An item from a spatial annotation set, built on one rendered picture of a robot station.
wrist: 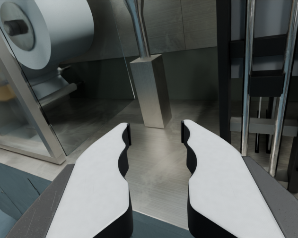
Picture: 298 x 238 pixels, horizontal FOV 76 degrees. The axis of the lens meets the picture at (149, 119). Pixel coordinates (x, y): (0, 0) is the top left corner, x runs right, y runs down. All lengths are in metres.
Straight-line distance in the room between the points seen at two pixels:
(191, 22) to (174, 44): 0.11
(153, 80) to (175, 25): 0.30
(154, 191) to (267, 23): 0.43
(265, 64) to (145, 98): 0.44
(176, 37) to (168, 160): 0.53
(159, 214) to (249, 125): 0.28
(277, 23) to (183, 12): 0.52
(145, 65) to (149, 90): 0.09
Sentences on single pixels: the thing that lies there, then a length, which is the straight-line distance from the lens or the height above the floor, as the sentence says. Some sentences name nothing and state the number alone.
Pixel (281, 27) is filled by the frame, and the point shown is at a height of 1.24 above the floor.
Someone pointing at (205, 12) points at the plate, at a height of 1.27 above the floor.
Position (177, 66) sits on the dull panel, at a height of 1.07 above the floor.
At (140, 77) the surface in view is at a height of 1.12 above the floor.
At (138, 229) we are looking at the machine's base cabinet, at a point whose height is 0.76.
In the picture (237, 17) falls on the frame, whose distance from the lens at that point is 0.41.
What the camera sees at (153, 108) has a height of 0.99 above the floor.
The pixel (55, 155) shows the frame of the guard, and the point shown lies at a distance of 0.75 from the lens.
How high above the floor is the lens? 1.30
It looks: 28 degrees down
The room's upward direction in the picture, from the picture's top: 13 degrees counter-clockwise
